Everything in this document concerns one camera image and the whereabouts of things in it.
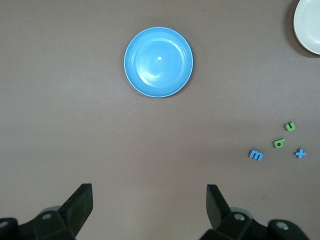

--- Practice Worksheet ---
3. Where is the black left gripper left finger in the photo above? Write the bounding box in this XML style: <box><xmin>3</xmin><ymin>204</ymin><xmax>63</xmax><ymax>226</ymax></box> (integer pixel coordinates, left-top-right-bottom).
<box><xmin>17</xmin><ymin>183</ymin><xmax>94</xmax><ymax>240</ymax></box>

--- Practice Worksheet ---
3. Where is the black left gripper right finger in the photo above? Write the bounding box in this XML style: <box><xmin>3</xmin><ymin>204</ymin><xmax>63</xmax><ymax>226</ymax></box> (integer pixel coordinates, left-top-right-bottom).
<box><xmin>199</xmin><ymin>184</ymin><xmax>271</xmax><ymax>240</ymax></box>

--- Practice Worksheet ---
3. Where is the blue letter m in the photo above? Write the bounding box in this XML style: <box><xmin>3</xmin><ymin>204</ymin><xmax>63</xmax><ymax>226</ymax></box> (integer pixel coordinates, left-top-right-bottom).
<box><xmin>248</xmin><ymin>149</ymin><xmax>264</xmax><ymax>161</ymax></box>

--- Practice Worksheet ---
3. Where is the green letter g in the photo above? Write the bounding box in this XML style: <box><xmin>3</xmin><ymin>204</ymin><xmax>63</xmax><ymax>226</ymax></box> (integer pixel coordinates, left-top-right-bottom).
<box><xmin>272</xmin><ymin>138</ymin><xmax>287</xmax><ymax>149</ymax></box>

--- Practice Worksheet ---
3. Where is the blue letter x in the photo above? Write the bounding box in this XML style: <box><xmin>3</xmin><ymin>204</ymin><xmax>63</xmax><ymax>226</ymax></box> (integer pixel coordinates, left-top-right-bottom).
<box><xmin>293</xmin><ymin>148</ymin><xmax>307</xmax><ymax>160</ymax></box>

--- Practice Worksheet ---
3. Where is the green letter u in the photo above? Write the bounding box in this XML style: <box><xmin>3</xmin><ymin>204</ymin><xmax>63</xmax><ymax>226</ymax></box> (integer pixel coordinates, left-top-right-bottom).
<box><xmin>283</xmin><ymin>121</ymin><xmax>297</xmax><ymax>132</ymax></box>

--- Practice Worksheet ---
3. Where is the brown table cover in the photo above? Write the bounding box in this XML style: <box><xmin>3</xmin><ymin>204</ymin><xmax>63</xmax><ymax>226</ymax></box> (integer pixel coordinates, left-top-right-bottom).
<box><xmin>0</xmin><ymin>0</ymin><xmax>320</xmax><ymax>240</ymax></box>

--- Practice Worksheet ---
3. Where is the blue plate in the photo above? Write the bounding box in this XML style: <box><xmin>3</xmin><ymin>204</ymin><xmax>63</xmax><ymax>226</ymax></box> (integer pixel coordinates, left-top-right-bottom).
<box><xmin>123</xmin><ymin>26</ymin><xmax>194</xmax><ymax>99</ymax></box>

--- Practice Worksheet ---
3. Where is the cream plate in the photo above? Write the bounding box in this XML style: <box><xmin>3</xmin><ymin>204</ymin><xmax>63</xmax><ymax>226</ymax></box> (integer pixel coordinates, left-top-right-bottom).
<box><xmin>293</xmin><ymin>0</ymin><xmax>320</xmax><ymax>55</ymax></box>

